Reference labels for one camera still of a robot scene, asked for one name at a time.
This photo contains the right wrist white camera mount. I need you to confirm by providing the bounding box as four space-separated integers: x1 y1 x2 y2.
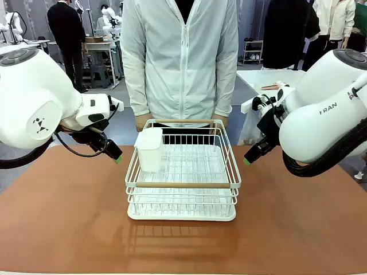
240 96 264 115

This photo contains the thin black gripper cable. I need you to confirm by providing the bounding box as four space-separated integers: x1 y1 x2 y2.
53 102 120 158

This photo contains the white background workbench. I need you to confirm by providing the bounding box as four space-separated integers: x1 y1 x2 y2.
84 36 120 87

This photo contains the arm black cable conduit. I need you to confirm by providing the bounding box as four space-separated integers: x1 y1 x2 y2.
0 136 55 170
282 117 367 178

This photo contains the white shoe rack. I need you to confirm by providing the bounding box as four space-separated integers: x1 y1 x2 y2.
242 38 264 65

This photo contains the person's right hand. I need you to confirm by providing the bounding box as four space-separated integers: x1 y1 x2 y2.
135 113 152 133

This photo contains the person in black clothes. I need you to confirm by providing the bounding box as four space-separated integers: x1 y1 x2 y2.
46 0 89 94

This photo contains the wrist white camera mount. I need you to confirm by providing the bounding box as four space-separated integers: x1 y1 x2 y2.
240 96 264 115
108 95 125 113

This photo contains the white wire dish rack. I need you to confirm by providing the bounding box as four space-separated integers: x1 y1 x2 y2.
124 119 242 207

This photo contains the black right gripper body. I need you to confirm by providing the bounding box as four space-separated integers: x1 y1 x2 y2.
256 108 284 147

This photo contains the hanging black coat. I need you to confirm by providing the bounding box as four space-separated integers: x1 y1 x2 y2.
261 0 321 70

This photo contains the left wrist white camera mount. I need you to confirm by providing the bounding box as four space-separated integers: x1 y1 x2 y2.
108 95 125 113

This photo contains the white plastic utensil holder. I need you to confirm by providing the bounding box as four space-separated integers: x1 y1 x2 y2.
134 128 164 173

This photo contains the pink object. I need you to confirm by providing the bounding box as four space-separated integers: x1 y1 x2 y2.
261 81 284 91

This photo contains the mannequin in white jacket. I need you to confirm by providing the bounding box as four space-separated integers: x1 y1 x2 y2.
313 0 357 41

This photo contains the white side table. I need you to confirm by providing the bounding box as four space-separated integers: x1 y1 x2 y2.
236 69 306 96

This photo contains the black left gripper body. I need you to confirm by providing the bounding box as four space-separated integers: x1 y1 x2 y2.
71 120 110 147

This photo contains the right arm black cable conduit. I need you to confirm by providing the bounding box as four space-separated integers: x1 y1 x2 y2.
282 117 367 178

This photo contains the person's left hand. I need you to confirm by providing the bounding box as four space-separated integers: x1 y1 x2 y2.
211 113 229 128

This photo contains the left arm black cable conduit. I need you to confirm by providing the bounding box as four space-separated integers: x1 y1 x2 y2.
0 136 55 170

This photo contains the grey step stool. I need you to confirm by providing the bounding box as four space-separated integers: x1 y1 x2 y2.
90 64 111 89

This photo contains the person in white jacket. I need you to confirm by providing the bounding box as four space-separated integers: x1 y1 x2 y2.
120 0 240 128

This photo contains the white plastic drain tray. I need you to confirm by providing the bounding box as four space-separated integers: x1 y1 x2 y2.
127 144 237 222

